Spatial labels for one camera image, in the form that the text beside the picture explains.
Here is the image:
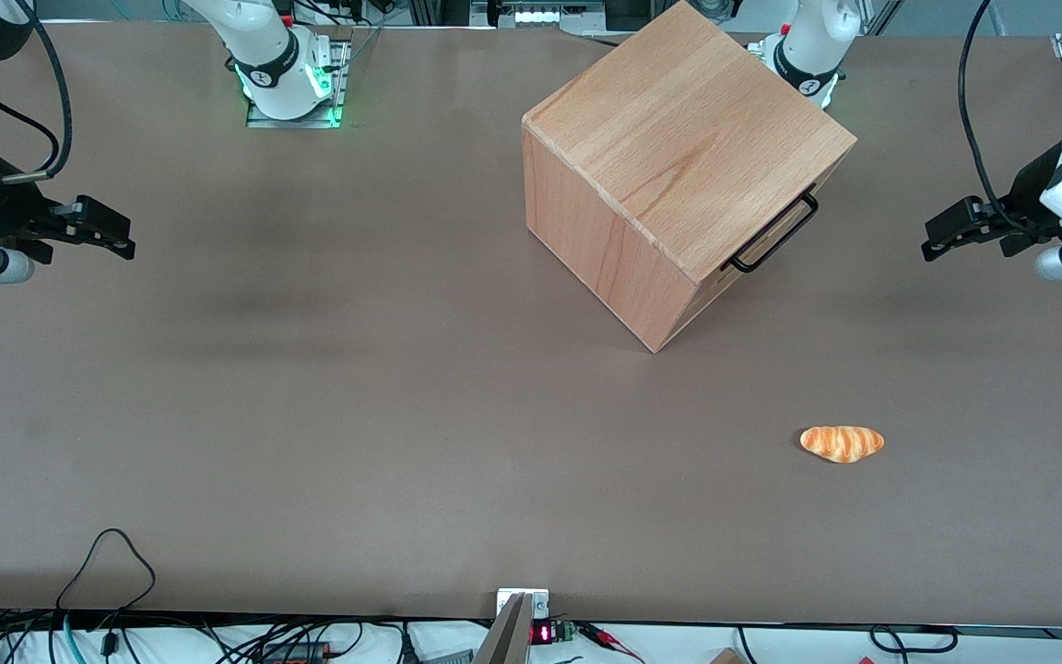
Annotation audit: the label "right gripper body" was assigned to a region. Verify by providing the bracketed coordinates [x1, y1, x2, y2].
[0, 152, 66, 268]

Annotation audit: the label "wooden drawer with black handle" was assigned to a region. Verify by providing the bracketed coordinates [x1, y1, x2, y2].
[697, 140, 857, 305]

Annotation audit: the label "wooden drawer cabinet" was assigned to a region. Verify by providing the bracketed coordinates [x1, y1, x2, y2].
[522, 0, 857, 354]

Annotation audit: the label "orange striped toy bread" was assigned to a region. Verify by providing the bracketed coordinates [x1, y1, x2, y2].
[799, 425, 886, 464]

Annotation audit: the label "lit background device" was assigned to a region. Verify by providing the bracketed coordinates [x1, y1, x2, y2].
[468, 0, 608, 29]

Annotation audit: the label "red and black clip leads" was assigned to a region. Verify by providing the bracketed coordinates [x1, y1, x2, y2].
[575, 622, 647, 664]

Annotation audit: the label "long black right arm cable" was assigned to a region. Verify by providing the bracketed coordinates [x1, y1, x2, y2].
[0, 0, 74, 184]

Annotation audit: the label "short black right arm cable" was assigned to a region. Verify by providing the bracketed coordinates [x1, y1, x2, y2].
[0, 59, 62, 158]

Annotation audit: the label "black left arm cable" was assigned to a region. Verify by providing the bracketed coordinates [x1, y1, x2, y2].
[957, 0, 1028, 237]

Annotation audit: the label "black looped table cable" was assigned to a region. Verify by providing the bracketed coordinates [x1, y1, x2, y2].
[55, 528, 157, 617]

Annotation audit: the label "black coiled cable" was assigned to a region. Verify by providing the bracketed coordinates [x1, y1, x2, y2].
[867, 624, 959, 655]

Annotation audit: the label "tangled black cable bundle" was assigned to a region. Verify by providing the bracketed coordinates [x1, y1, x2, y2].
[0, 609, 421, 664]

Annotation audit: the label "white metal bracket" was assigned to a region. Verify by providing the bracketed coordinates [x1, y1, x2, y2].
[497, 588, 550, 621]

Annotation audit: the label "grey camera pole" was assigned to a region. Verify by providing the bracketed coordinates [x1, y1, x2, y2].
[473, 593, 534, 664]

